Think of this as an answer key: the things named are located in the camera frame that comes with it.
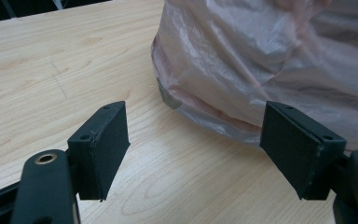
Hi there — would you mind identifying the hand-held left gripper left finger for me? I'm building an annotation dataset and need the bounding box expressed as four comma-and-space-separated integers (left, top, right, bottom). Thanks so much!
67, 100, 131, 202

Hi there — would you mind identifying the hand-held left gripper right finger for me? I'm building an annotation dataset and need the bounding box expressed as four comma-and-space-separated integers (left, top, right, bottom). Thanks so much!
259, 100, 347, 201

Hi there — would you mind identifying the pink plastic trash bag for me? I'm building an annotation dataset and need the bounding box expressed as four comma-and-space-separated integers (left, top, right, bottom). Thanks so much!
150, 0, 358, 154

